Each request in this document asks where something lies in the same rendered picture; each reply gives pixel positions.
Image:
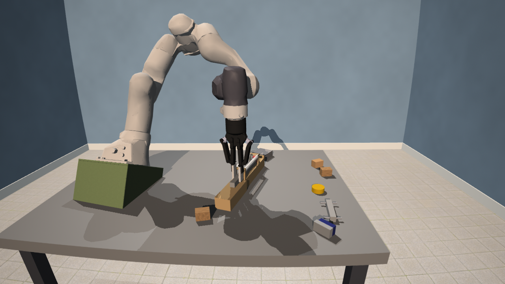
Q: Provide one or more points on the yellow short cylinder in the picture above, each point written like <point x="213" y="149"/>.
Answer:
<point x="318" y="189"/>

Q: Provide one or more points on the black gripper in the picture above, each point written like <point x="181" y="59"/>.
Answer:
<point x="236" y="136"/>

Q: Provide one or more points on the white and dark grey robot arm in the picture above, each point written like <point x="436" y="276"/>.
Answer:
<point x="235" y="85"/>

